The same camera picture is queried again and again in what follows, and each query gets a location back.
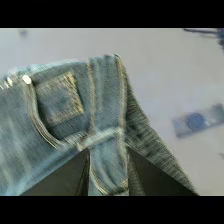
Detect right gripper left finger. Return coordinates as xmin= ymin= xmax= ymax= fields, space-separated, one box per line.
xmin=20 ymin=148 xmax=91 ymax=197

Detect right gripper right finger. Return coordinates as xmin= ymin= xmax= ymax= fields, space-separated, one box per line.
xmin=128 ymin=147 xmax=200 ymax=197

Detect blue jeans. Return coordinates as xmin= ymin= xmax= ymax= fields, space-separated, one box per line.
xmin=0 ymin=53 xmax=198 ymax=197

